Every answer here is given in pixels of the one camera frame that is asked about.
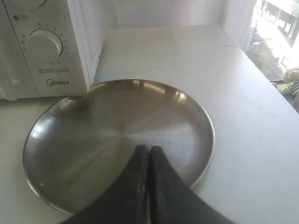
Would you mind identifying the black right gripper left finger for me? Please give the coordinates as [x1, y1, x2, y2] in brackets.
[63, 145, 149, 224]

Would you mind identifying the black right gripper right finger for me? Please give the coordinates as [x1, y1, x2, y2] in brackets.
[149, 146, 233, 224]

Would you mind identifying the white Midea microwave oven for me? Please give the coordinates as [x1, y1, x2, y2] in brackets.
[0, 0, 107, 101]

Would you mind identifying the round stainless steel plate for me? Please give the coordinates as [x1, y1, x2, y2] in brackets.
[22, 79, 215, 215]

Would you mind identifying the teddy bear striped shirt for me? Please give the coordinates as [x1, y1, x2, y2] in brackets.
[278, 67, 299, 105]

